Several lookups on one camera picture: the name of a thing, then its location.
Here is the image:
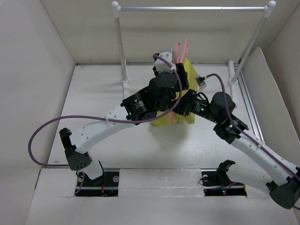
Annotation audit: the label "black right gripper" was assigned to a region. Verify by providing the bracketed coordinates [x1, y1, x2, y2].
[169, 88, 221, 124]

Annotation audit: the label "pink clothes hanger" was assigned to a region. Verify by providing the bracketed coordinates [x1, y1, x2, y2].
[170, 38, 189, 124]

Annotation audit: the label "yellow trousers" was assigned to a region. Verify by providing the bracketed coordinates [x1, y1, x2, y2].
[150, 57, 198, 127]

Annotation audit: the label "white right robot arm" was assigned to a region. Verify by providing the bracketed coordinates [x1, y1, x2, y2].
[174, 90, 300, 209]

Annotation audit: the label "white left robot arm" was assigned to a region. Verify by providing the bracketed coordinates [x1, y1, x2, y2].
[59, 63, 189, 186]

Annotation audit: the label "white clothes rack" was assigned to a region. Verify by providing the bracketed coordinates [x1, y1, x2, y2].
[110, 0, 277, 108]

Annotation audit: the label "white side board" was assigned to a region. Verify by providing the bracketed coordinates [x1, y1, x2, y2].
[242, 47, 300, 165]

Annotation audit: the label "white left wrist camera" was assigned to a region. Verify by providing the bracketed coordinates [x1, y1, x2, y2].
[152, 49, 175, 76]

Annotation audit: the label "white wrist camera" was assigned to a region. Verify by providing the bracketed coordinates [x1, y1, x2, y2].
[195, 75, 207, 93]
[152, 49, 175, 76]

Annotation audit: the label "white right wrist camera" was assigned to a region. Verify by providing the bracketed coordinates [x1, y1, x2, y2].
[195, 75, 207, 93]

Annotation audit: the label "aluminium rail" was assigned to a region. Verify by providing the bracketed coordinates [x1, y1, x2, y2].
[237, 70, 264, 141]

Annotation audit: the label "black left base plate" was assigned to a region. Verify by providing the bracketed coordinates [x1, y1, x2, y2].
[75, 168, 120, 197]

